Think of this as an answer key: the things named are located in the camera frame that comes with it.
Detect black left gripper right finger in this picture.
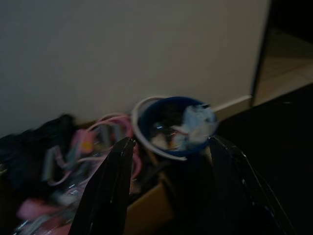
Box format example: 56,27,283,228
208,136,298,235

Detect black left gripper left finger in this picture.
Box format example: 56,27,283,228
69,136,136,235

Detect white crumpled paper trash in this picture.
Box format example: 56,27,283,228
149,104,219,150

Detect black crumpled trash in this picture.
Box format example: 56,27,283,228
146,102,185,134

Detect cardboard box of pink hangers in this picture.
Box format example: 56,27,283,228
0,119,177,235

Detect pink packet with yellow spot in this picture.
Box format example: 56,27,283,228
75,129,96,154

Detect black floor mat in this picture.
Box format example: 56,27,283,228
215,83,313,235

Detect pink clothes hanger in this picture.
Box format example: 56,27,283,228
88,112,134,141

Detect black plastic bag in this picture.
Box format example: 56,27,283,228
0,114,77,190

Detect blue bucket with white handle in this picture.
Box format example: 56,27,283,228
131,95,220,177

